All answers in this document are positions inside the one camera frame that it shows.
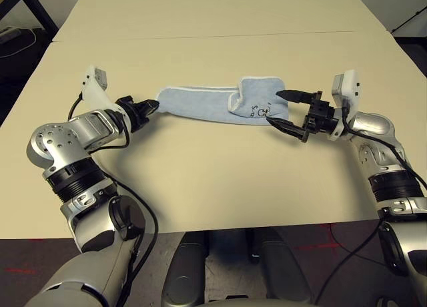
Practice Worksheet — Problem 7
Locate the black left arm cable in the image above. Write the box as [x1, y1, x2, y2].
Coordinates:
[68, 92, 159, 307]

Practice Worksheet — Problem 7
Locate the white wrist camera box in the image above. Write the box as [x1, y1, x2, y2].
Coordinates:
[328, 69, 362, 141]
[81, 65, 133, 134]

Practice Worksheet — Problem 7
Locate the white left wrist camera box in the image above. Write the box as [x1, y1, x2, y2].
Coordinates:
[81, 65, 133, 134]

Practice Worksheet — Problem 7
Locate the grey power adapter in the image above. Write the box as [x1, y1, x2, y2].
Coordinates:
[0, 26, 19, 43]

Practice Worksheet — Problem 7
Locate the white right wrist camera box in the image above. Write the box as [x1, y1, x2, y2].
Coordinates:
[328, 69, 362, 141]

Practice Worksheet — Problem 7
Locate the white floor cable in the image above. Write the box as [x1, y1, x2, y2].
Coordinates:
[0, 28, 37, 57]

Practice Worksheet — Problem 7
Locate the light blue terry towel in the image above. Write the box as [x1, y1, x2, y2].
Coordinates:
[155, 75, 290, 126]

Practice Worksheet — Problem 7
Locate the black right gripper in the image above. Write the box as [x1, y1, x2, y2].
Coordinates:
[266, 89, 336, 144]

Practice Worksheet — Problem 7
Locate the black frame side table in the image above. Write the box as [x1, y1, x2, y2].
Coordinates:
[0, 0, 60, 41]

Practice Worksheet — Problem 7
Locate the dark grey left robot leg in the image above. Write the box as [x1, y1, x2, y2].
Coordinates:
[161, 232, 211, 307]

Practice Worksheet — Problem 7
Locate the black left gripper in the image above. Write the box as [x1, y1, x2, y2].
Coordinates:
[115, 95, 161, 134]

